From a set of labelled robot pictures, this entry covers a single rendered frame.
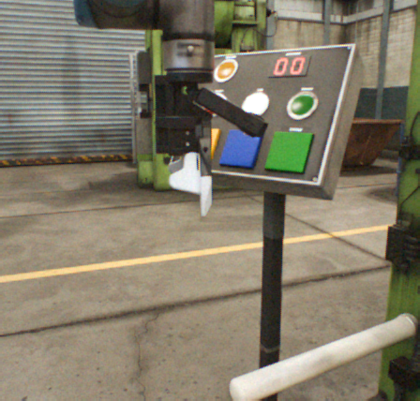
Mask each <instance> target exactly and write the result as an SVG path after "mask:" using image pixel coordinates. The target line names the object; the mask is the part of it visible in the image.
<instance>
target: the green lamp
mask: <svg viewBox="0 0 420 401"><path fill-rule="evenodd" d="M313 103H314V101H313V98H312V96H311V95H307V94H304V95H300V96H298V97H296V98H295V100H294V101H293V103H292V105H291V110H292V113H294V114H295V115H298V116H299V115H304V114H307V113H308V112H310V111H311V110H312V108H313Z"/></svg>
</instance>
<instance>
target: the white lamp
mask: <svg viewBox="0 0 420 401"><path fill-rule="evenodd" d="M264 104H265V100H264V98H263V97H262V96H260V95H256V96H254V97H251V98H250V99H249V100H248V101H247V103H246V104H245V111H248V112H250V111H252V112H254V113H259V111H261V110H262V109H263V106H264Z"/></svg>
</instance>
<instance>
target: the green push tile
mask: <svg viewBox="0 0 420 401"><path fill-rule="evenodd" d="M314 138H315V136H314V134H312V133H296V132H275V135H274V138H273V141H272V144H271V147H270V150H269V154H268V157H267V159H266V162H265V165H264V168H265V169H266V170H267V171H279V172H287V173H297V174H304V173H305V169H306V166H307V163H308V158H309V154H310V150H311V147H312V143H313V141H314Z"/></svg>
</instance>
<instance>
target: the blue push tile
mask: <svg viewBox="0 0 420 401"><path fill-rule="evenodd" d="M262 139H263V135H262V137H261V138H257V137H255V138H254V139H253V138H251V137H248V136H245V135H244V134H243V132H241V131H240V130H232V129H231V130H230V132H229V135H228V138H227V140H226V142H225V145H224V148H223V151H222V155H221V158H220V162H219V163H220V165H221V166H230V167H238V168H247V169H254V166H255V163H256V161H257V157H258V154H259V152H260V145H261V142H262Z"/></svg>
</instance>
